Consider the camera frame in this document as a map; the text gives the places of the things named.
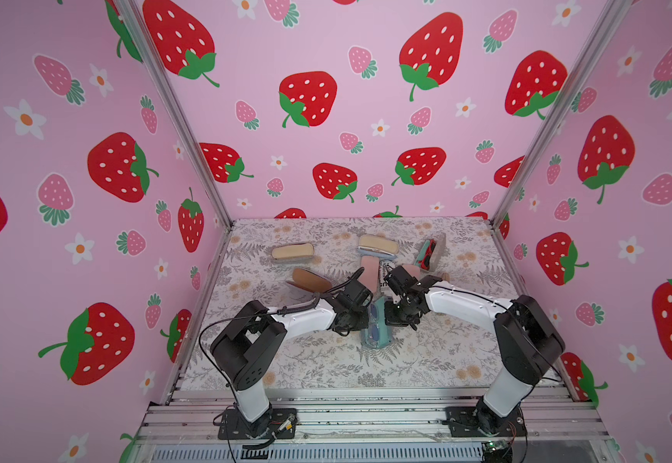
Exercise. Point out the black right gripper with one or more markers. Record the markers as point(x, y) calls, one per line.
point(395, 284)

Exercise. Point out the aluminium corner post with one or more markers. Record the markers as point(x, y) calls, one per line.
point(611, 17)
point(140, 35)

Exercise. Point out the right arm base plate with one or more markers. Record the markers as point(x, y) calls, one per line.
point(481, 422)

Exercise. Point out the green case purple glasses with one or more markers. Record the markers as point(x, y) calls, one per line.
point(386, 330)

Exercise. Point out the grey fabric glasses case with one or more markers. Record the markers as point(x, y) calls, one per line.
point(292, 252)

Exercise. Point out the newspaper print glasses case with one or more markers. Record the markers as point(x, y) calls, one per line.
point(384, 268)

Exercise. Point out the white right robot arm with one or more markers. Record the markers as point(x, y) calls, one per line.
point(528, 342)

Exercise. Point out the pink glasses case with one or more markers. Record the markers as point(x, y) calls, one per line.
point(370, 278)

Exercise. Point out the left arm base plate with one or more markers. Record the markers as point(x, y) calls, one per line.
point(277, 423)

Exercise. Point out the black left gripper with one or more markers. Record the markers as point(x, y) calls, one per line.
point(363, 311)

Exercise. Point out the purple case brown lining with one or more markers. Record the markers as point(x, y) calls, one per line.
point(306, 281)

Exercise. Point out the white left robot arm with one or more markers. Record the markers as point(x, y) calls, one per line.
point(246, 347)

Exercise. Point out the aluminium corner post left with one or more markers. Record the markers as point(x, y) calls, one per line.
point(140, 35)

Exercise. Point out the red sunglasses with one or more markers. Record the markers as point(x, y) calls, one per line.
point(425, 254)

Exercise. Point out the aluminium corner post right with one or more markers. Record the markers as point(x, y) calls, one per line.
point(611, 17)

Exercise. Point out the blue fabric glasses case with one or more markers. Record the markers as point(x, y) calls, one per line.
point(380, 247)

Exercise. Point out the aluminium rail frame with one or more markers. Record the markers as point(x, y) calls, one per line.
point(373, 425)

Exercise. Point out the grey case teal lining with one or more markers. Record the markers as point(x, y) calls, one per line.
point(439, 251)

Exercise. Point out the pink case black sunglasses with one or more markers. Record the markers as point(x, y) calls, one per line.
point(415, 273)

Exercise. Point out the clear pink purple glasses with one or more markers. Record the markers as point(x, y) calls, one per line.
point(374, 331)

